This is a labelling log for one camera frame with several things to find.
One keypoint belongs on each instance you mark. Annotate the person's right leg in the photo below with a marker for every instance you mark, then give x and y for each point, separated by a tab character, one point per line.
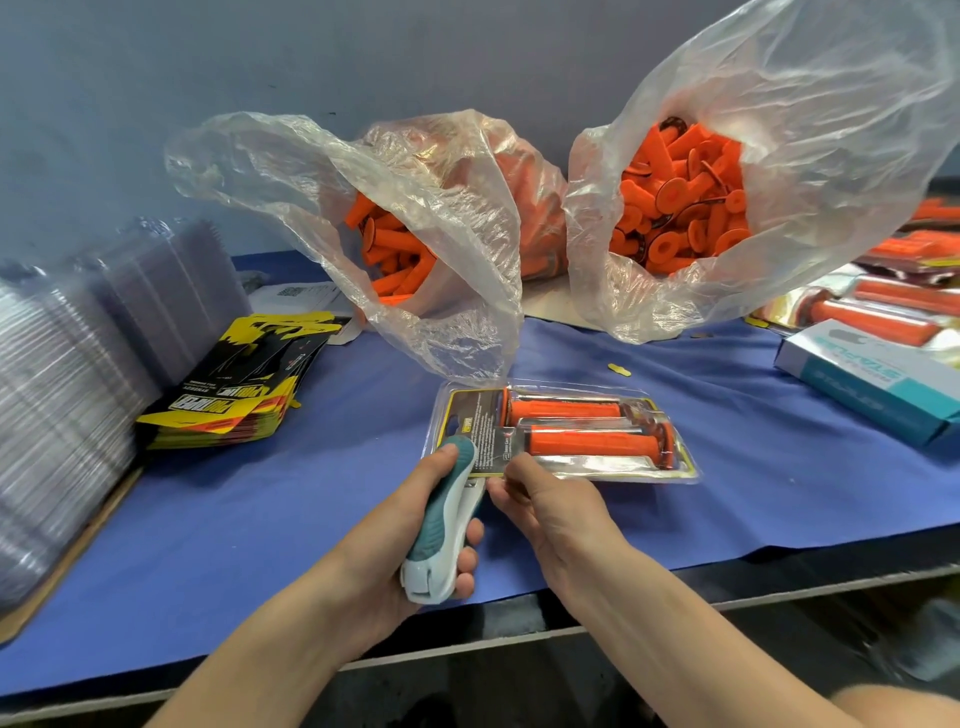
900	708

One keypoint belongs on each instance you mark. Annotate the person's right forearm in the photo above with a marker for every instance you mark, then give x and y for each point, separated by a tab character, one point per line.
705	653

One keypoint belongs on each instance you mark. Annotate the person's left hand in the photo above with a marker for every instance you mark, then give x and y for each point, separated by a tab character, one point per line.
375	563

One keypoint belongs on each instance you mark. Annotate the white printed paper sheet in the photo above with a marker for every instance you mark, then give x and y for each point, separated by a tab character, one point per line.
285	296

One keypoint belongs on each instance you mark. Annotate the person's right hand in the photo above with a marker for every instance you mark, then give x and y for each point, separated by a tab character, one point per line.
563	518

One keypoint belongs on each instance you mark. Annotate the large clear plastic bag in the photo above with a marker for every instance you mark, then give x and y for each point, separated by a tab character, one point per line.
855	105

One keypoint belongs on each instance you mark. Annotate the stack of clear blister shells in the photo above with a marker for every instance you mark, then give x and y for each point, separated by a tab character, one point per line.
75	375

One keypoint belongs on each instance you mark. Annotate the teal white cardboard box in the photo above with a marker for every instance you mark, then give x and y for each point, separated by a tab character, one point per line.
870	378

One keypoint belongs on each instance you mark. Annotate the person's left forearm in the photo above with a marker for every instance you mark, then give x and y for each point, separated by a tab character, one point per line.
255	675

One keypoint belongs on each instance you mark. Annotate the small yellow scrap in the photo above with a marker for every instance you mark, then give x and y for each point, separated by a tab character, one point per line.
620	369

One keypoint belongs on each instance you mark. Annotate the teal hand stapler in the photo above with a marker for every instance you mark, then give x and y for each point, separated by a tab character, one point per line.
446	518

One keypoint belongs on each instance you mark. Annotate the stack of yellow black cards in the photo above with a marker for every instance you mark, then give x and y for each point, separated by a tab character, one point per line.
233	383

